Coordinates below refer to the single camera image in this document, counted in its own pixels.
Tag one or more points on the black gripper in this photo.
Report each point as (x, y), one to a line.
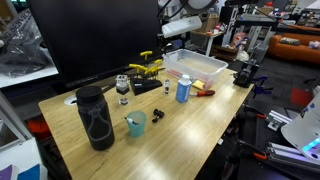
(168, 40)

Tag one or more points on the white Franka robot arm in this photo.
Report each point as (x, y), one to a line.
(196, 4)

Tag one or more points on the clear plastic storage box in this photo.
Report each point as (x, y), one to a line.
(196, 63)

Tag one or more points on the red box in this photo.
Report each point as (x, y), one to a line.
(300, 97)

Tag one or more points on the white box with books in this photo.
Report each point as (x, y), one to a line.
(20, 156)

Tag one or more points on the white side table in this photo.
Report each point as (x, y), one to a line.
(206, 34)

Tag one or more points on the small clear glass jar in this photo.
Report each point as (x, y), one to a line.
(167, 87)

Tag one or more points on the black hex key stand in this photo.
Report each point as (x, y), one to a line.
(145, 86)

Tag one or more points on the white blue plastic bottle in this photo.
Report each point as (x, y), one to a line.
(183, 91)

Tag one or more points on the yellow sticky note pad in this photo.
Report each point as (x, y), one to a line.
(198, 84)

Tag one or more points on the clear black grinder jar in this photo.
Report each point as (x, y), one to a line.
(122, 88)

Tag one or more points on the large black monitor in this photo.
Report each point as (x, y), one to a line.
(100, 33)

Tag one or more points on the small black clip part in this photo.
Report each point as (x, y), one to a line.
(158, 115)

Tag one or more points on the black table vise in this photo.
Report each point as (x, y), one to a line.
(245, 76)

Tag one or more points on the black white marker pen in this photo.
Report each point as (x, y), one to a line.
(131, 120)

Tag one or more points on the teal plastic cup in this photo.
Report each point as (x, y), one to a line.
(136, 128)

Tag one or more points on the blue spring clamp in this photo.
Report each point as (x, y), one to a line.
(261, 89)

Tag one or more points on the black insulated water bottle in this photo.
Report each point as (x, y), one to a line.
(96, 123)

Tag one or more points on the round desk grommet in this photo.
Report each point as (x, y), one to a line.
(70, 100)

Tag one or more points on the orange sofa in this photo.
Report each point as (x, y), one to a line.
(293, 50)

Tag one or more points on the grey printed plastic bag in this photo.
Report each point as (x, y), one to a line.
(20, 50)

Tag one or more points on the orange bin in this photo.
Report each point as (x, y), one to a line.
(36, 128)

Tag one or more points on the white base with blue light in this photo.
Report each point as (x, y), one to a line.
(303, 126)

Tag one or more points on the long aluminium extrusion rails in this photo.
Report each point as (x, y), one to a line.
(290, 154)

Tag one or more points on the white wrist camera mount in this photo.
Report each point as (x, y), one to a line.
(181, 26)

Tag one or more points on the aluminium corner bracket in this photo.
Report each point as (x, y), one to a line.
(276, 120)

